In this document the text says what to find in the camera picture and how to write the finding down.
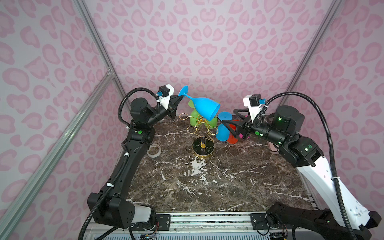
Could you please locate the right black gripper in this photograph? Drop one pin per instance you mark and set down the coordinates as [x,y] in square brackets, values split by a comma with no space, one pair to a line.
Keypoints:
[247,128]

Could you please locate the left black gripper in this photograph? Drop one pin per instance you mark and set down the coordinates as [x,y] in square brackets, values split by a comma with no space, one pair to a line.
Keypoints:
[172,109]

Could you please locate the magenta wine glass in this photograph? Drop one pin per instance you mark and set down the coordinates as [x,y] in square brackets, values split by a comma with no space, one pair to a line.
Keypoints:
[244,130]

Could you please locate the red wine glass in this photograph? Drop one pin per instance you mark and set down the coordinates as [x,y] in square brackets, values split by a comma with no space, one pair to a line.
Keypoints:
[232,139]

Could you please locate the blue wine glass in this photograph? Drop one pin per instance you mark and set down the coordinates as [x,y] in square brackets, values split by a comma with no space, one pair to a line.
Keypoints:
[223,132]
[206,107]

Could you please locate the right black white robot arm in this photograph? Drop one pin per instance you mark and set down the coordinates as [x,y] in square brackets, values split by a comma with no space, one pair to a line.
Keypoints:
[306,156]

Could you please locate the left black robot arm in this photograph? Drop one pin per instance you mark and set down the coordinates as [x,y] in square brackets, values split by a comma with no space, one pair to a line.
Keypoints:
[110,205]

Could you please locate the back green wine glass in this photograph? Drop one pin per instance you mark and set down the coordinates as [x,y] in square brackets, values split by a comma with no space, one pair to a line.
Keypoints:
[213,123]

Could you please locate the green wine glass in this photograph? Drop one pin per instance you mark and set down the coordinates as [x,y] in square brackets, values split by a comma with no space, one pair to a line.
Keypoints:
[194,116]
[213,123]

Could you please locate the left green wine glass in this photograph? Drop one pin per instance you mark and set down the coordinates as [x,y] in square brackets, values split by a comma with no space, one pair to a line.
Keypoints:
[194,116]

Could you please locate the pink rectangular block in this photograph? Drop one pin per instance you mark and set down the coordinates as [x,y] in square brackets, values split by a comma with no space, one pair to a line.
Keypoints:
[272,148]

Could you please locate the clear tape roll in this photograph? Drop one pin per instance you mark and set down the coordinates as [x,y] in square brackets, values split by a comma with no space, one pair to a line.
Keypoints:
[154,151]

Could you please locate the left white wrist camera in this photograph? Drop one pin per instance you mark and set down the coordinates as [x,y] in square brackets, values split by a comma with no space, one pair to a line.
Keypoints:
[164,93]

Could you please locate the gold wire glass rack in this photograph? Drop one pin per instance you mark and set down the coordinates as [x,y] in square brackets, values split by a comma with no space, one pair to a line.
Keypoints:
[203,144]

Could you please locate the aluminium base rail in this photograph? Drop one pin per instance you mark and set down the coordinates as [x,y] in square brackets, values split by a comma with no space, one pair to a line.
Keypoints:
[214,226]

